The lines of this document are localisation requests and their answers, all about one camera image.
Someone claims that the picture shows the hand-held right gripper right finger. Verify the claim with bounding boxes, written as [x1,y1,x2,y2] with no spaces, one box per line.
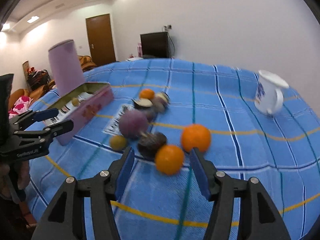
[189,148,292,240]

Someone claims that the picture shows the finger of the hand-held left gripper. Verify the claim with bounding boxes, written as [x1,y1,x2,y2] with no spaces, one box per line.
[14,119,75,143]
[9,108,59,130]

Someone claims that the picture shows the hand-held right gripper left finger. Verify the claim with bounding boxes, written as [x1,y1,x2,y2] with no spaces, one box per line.
[31,146,135,240]

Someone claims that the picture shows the pink tin box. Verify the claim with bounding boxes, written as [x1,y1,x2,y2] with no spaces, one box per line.
[43,82,114,146]

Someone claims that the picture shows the orange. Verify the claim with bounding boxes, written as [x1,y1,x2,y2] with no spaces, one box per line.
[154,144,185,175]
[181,124,212,153]
[139,89,155,100]

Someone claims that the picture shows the person's left hand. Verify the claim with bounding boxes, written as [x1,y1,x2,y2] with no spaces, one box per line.
[0,159,30,204]

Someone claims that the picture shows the pink floral pillow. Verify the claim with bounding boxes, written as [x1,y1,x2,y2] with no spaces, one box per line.
[9,95,33,117]

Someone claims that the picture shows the orange leather sofa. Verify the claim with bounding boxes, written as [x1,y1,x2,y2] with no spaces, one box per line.
[9,80,57,110]

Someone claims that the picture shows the black clothes rack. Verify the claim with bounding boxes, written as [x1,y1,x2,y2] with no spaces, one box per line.
[26,69,52,90]

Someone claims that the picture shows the blue plaid blanket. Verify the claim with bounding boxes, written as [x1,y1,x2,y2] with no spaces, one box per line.
[25,58,320,240]

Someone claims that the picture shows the large purple round fruit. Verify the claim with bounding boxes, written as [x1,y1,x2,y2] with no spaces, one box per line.
[118,110,148,139]

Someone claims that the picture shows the purple cylindrical canister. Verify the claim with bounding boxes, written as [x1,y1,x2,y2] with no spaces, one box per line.
[48,39,86,97]

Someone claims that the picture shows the small purple fruit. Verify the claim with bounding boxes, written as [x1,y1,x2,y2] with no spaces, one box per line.
[145,109,158,122]
[151,98,167,113]

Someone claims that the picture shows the orange leather armchair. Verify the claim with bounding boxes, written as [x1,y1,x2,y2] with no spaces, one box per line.
[77,55,97,72]

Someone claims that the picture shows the brown wooden door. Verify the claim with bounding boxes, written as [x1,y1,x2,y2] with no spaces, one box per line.
[85,14,117,67]

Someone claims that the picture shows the white floral pitcher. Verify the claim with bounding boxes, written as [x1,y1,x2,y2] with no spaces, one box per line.
[254,70,290,116]

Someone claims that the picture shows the black television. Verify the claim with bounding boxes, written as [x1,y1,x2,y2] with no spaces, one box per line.
[140,31,171,58]

